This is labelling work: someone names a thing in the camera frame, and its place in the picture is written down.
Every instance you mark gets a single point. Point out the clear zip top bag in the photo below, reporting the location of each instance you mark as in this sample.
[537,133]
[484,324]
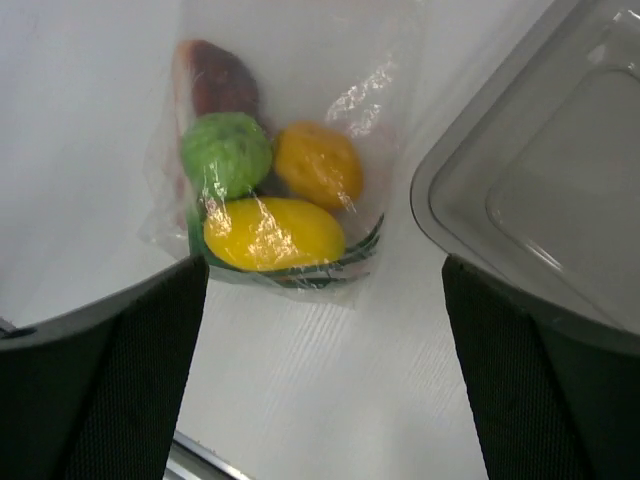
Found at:
[347,65]

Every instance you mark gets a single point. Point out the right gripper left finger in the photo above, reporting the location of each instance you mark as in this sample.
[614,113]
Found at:
[95,393]

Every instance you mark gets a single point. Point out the yellow lemon toy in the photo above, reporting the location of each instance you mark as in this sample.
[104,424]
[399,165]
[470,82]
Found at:
[319,164]

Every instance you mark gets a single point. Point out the clear plastic tray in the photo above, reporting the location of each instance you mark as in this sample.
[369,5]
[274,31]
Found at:
[537,180]

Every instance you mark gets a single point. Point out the green onion toy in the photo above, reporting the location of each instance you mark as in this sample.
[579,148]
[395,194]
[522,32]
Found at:
[355,263]

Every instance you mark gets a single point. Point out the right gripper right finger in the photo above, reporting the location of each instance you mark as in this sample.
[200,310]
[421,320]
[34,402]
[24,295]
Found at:
[553,394]

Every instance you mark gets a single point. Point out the green guava toy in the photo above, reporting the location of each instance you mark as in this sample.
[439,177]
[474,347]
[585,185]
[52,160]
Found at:
[225,155]

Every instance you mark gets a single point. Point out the aluminium mounting rail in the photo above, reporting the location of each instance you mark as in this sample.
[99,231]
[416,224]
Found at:
[188,460]

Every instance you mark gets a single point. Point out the yellow mango toy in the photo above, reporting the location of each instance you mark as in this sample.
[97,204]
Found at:
[262,234]

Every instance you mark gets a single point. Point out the red meat slice toy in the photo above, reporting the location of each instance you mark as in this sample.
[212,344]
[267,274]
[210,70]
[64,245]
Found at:
[209,79]

